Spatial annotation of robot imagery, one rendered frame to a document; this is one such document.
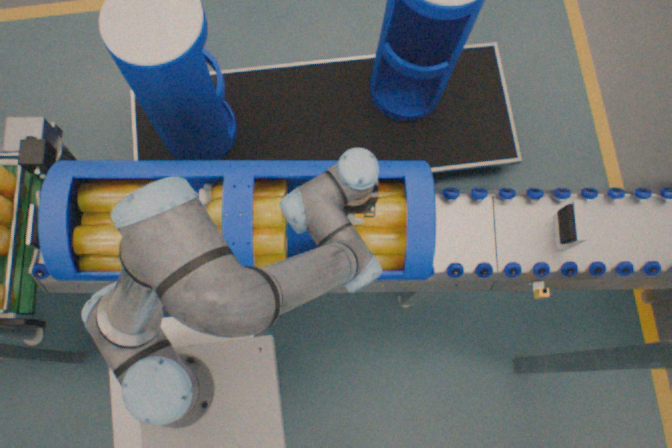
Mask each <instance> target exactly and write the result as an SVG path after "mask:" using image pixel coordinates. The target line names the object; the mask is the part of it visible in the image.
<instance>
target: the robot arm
mask: <svg viewBox="0 0 672 448"><path fill-rule="evenodd" d="M378 171H379V168H378V162H377V159H376V158H375V156H374V155H373V154H372V153H371V152H370V151H368V150H366V149H363V148H352V149H350V150H348V151H346V152H345V153H344V154H343V155H342V156H341V157H340V159H339V161H338V163H336V164H335V165H333V166H331V167H330V168H328V169H327V170H326V171H324V172H323V173H321V174H319V175H318V176H316V177H315V178H313V179H311V180H310V181H308V182H307V183H305V184H303V185H302V186H300V187H297V188H296V189H295V190H293V191H292V192H291V193H289V194H288V195H287V196H285V197H284V198H283V199H282V200H281V201H280V208H281V210H282V212H283V214H284V216H285V218H286V219H287V221H288V223H289V224H290V225H291V227H292V228H293V230H294V231H295V232H296V233H298V234H301V233H303V232H306V231H308V232H309V234H310V235H311V237H312V238H313V240H314V241H315V243H316V244H317V246H318V247H319V248H316V249H313V250H310V251H308V252H305V253H302V254H299V255H296V256H293V257H290V258H287V259H284V260H282V261H279V262H276V263H273V264H270V265H267V266H264V267H261V268H260V267H257V266H251V265H249V266H243V265H242V264H241V263H240V262H239V261H238V259H237V258H236V256H235V255H234V253H233V252H232V250H231V248H230V247H229V245H228V244H227V242H226V241H225V239H224V237H223V236H222V234H221V233H220V231H219V230H218V228H217V226H216V225H215V223H214V222H213V220H212V218H211V217H210V215H209V214H208V212H207V211H206V209H205V207H204V206H203V204H202V203H201V201H200V199H199V198H198V193H197V192H194V190H193V189H192V187H191V186H190V184H189V183H188V182H187V181H186V180H185V179H184V178H182V177H168V178H164V179H161V180H158V181H155V182H153V183H150V184H148V185H146V186H144V187H142V188H140V189H138V190H136V191H135V192H133V193H131V194H130V195H128V196H127V197H125V198H124V199H122V200H121V201H120V202H119V203H118V204H117V205H116V206H115V207H114V208H113V210H112V212H111V218H112V220H113V222H114V227H115V228H117V229H118V231H119V232H120V234H121V236H122V238H121V241H120V245H119V259H120V263H121V266H122V269H121V272H120V274H119V277H118V280H117V282H116V283H113V284H111V285H109V286H107V287H105V288H103V289H101V290H100V291H98V292H97V293H96V294H95V295H93V296H92V299H91V300H88V301H87V303H86V304H85V306H84V308H83V310H82V319H83V321H84V323H85V327H86V329H87V331H88V333H89V334H90V335H91V336H92V338H93V339H94V341H95V343H96V345H97V346H98V348H99V350H100V352H101V353H102V355H103V357H104V359H105V360H106V362H107V364H108V365H109V367H110V369H111V371H112V372H113V374H114V375H115V377H116V379H117V381H118V383H119V384H120V386H121V388H122V398H123V402H124V404H125V406H126V408H127V410H128V411H129V412H130V414H131V415H132V416H134V417H135V418H136V419H138V420H139V421H142V422H144V423H147V424H150V425H161V426H164V427H167V428H183V427H187V426H190V425H192V424H194V423H196V422H197V421H199V420H200V419H201V418H202V417H203V416H204V415H205V414H206V413H207V412H208V410H209V409H210V407H211V405H212V402H213V399H214V394H215V384H214V379H213V376H212V373H211V371H210V370H209V368H208V367H207V365H206V364H205V363H204V362H203V361H202V360H200V359H199V358H197V357H195V356H193V355H190V354H187V353H180V352H176V351H175V349H174V347H173V346H172V344H171V342H170V341H169V339H168V338H167V336H166V334H165V333H164V331H163V329H162V328H161V324H162V320H163V311H162V307H163V306H164V308H165V309H166V310H167V312H168V313H169V314H170V315H171V316H172V317H173V318H175V319H176V320H177V321H178V322H180V323H181V324H183V325H184V326H186V327H188V328H190V329H192V330H194V331H197V332H199V333H202V334H207V335H211V336H215V337H223V338H241V337H248V336H252V335H255V334H257V333H260V332H262V331H264V330H266V329H268V328H269V327H271V326H272V325H273V324H274V323H275V322H276V321H277V319H278V317H279V315H281V314H283V313H285V312H287V311H289V310H291V309H293V308H295V307H297V306H300V305H302V304H304V303H306V302H308V301H310V300H312V299H314V298H316V297H318V296H321V295H323V294H325V293H327V292H329V291H331V290H333V289H335V288H337V287H339V286H342V285H343V286H344V287H346V289H347V290H348V291H349V292H351V293H356V292H358V291H359V290H361V289H363V288H364V287H366V286H367V285H369V284H370V283H371V282H373V281H374V280H376V279H377V278H378V277H379V276H380V275H381V273H382V268H381V266H380V265H379V263H378V262H377V260H376V258H375V255H374V253H372V252H371V251H370V249H369V248H368V246H367V245H366V244H365V242H364V241H363V239H362V238H361V236H360V235H359V233H358V232H357V230H356V229H355V227H354V226H353V225H354V224H362V223H364V220H363V219H359V218H356V217H355V214H364V218H374V217H375V214H376V203H377V200H378V198H379V190H378V180H377V179H378V174H379V172H378ZM373 207H374V209H373V210H372V208H373ZM366 214H373V215H366Z"/></svg>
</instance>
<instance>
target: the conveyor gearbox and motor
mask: <svg viewBox="0 0 672 448"><path fill-rule="evenodd" d="M62 135H63V130H62V129H61V128H60V127H59V126H58V125H57V124H56V123H49V122H48V121H47V120H46V119H45V118H44V117H43V116H41V115H40V116H39V117H14V116H10V117H7V118H6V124H5V132H4V141H3V149H2V150H3V152H4V153H19V145H20V140H21V139H26V136H34V137H37V139H39V138H43V139H46V140H47V141H48V142H49V143H50V144H51V145H52V146H53V147H54V148H56V149H57V158H56V162H58V161H77V159H76V157H75V156H74V155H73V154H72V153H71V152H70V151H69V149H68V148H67V147H66V146H65V145H64V144H63V142H62Z"/></svg>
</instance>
